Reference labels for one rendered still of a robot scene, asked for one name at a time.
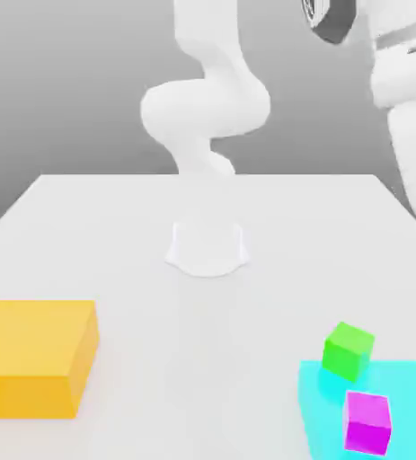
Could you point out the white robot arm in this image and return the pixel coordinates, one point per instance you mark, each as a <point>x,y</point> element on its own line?
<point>207,104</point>

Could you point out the large cyan box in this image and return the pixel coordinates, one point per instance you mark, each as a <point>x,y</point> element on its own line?
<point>414,406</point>

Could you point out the small green cube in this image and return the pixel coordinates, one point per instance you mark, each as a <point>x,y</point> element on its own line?
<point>346,354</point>

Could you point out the small magenta cube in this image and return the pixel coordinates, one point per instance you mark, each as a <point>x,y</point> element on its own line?
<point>367,424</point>

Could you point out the large yellow box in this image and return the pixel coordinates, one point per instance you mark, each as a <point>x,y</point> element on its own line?
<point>31,345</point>

